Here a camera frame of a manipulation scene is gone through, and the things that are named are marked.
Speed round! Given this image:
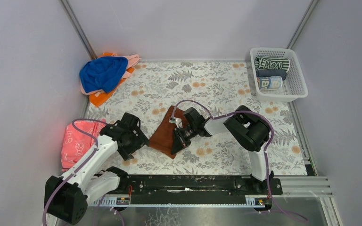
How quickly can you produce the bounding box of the purple cable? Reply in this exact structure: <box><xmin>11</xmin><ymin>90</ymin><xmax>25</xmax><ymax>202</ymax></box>
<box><xmin>42</xmin><ymin>118</ymin><xmax>108</xmax><ymax>226</ymax></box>
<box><xmin>170</xmin><ymin>99</ymin><xmax>310</xmax><ymax>224</ymax></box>

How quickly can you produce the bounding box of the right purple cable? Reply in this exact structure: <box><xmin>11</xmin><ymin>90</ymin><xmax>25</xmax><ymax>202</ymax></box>
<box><xmin>170</xmin><ymin>99</ymin><xmax>310</xmax><ymax>224</ymax></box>

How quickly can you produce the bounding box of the orange blue rabbit towel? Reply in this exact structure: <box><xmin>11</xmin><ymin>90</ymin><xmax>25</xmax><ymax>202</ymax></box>
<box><xmin>257</xmin><ymin>76</ymin><xmax>283</xmax><ymax>90</ymax></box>

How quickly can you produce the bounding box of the white plastic basket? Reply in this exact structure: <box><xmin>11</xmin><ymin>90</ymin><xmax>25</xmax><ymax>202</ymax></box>
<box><xmin>250</xmin><ymin>47</ymin><xmax>308</xmax><ymax>102</ymax></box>

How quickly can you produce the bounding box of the light pink towel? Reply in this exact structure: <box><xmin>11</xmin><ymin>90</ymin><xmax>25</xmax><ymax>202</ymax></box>
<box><xmin>80</xmin><ymin>54</ymin><xmax>141</xmax><ymax>96</ymax></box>

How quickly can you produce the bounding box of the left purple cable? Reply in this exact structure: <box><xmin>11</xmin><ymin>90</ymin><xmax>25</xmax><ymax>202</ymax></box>
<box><xmin>42</xmin><ymin>118</ymin><xmax>108</xmax><ymax>226</ymax></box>

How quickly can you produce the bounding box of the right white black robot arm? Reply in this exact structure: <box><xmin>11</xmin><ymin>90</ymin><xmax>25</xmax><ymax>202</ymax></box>
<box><xmin>169</xmin><ymin>105</ymin><xmax>273</xmax><ymax>182</ymax></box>

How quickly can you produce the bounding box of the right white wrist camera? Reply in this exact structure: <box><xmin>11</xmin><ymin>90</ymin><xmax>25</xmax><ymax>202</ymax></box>
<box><xmin>169</xmin><ymin>117</ymin><xmax>179</xmax><ymax>125</ymax></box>

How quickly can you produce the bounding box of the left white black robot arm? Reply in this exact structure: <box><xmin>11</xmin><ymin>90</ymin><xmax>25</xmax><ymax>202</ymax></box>
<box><xmin>42</xmin><ymin>113</ymin><xmax>149</xmax><ymax>226</ymax></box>

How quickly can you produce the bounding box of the striped lemon rolled towel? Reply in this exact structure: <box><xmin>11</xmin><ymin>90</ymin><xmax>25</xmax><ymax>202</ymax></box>
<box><xmin>255</xmin><ymin>56</ymin><xmax>290</xmax><ymax>72</ymax></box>

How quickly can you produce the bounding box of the dark blue rolled towel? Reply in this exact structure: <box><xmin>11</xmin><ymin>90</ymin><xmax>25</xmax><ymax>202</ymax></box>
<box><xmin>256</xmin><ymin>69</ymin><xmax>287</xmax><ymax>81</ymax></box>

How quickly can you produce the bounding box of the brown towel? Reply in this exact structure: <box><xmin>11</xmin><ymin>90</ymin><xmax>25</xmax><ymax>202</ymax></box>
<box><xmin>148</xmin><ymin>105</ymin><xmax>176</xmax><ymax>159</ymax></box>

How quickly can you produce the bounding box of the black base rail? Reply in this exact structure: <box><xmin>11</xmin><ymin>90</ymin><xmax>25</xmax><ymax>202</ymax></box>
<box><xmin>109</xmin><ymin>174</ymin><xmax>283</xmax><ymax>205</ymax></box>

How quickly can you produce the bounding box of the pink patterned towel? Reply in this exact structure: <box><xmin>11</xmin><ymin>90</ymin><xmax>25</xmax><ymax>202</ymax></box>
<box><xmin>61</xmin><ymin>119</ymin><xmax>106</xmax><ymax>171</ymax></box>

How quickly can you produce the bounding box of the floral table mat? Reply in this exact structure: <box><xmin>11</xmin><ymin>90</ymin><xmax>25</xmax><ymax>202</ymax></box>
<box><xmin>85</xmin><ymin>62</ymin><xmax>307</xmax><ymax>176</ymax></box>

